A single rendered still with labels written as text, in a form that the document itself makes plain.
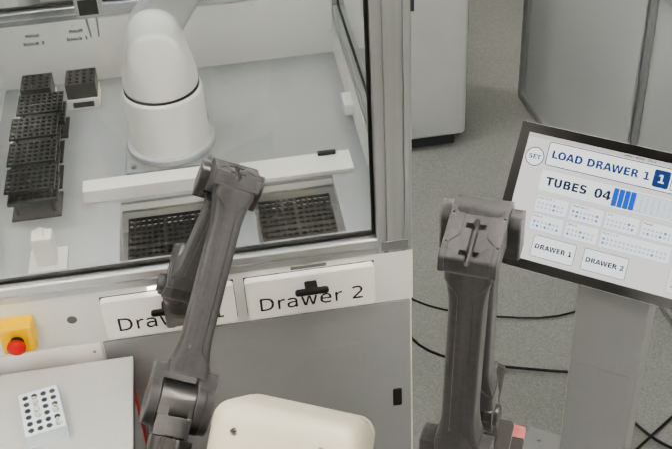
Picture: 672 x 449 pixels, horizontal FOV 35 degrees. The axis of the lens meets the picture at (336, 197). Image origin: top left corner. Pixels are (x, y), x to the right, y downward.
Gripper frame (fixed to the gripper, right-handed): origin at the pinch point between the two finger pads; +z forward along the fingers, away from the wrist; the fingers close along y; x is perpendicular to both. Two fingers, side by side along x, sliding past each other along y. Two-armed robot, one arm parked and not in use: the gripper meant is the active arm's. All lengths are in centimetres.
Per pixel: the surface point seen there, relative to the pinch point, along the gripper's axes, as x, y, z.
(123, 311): 12.8, 2.0, 2.1
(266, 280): -19.0, 3.7, -1.1
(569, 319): -119, 2, 110
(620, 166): -94, 12, -25
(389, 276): -46.8, 1.7, 3.7
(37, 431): 32.2, -21.5, -2.4
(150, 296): 6.4, 3.9, -0.6
